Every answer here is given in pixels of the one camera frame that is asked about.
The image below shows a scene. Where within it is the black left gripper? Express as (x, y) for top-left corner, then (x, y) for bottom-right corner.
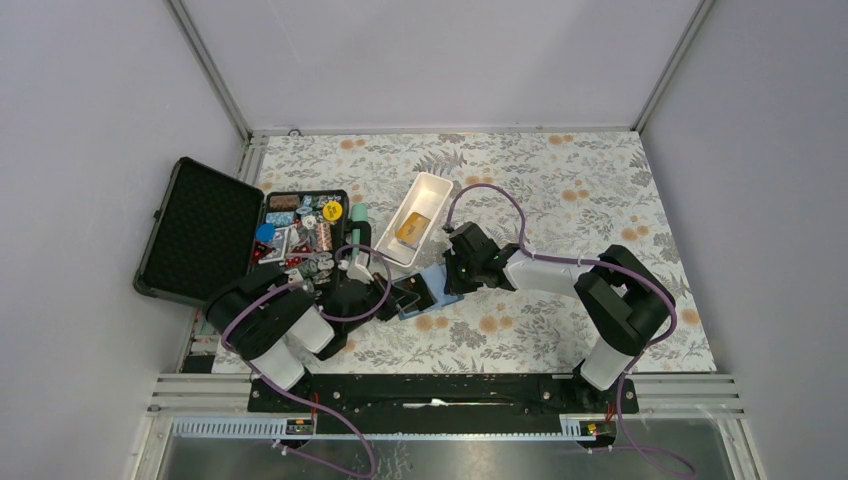
(344, 272), (419, 334)

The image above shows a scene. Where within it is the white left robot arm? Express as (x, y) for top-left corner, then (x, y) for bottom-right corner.
(202, 265), (398, 411)

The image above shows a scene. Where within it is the floral patterned table mat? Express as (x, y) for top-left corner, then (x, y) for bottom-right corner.
(257, 132), (715, 374)

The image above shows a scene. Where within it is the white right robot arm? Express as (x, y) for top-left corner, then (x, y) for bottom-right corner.
(444, 222), (676, 412)

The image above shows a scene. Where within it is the yellow round poker chip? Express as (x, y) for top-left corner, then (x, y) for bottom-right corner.
(322, 200), (344, 222)

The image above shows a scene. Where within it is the black open carrying case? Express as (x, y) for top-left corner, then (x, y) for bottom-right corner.
(132, 156), (352, 320)

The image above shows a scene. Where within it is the blue round poker chip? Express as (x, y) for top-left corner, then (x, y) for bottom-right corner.
(255, 223), (276, 243)

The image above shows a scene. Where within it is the blue leather card holder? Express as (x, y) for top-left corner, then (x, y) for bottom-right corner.
(393, 264), (464, 320)

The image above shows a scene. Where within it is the gold credit card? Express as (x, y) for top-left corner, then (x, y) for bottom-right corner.
(395, 212), (431, 248)

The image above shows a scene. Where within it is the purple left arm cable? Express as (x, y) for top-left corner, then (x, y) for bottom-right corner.
(218, 243), (395, 478)

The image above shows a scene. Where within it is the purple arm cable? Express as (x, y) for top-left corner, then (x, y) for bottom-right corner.
(442, 183), (697, 478)
(218, 243), (395, 478)

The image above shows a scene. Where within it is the white rectangular plastic tray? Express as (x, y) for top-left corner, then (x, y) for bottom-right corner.
(376, 172), (453, 269)

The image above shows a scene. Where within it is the playing card deck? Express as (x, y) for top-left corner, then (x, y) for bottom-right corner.
(257, 226), (299, 264)

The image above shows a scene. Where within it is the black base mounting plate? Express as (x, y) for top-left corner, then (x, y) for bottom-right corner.
(248, 373), (640, 436)

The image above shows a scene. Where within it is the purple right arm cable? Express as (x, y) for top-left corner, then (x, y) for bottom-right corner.
(442, 183), (697, 478)

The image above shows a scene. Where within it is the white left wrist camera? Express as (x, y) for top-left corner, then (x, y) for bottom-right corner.
(339, 252), (373, 284)

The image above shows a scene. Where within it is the mint green case handle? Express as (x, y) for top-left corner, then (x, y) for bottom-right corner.
(349, 203), (372, 259)

